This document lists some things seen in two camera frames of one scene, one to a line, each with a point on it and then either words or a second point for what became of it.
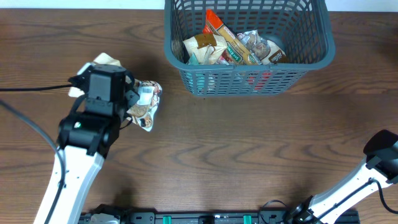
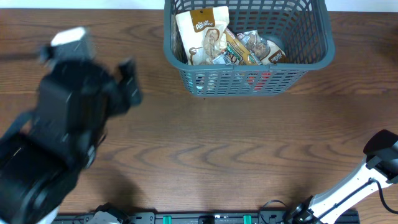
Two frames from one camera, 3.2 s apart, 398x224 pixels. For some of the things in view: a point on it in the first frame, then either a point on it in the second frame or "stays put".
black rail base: x=115 y=214 stays put
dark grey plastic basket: x=306 y=29 stays put
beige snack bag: x=264 y=51 stays put
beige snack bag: x=143 y=111 -> x=202 y=32
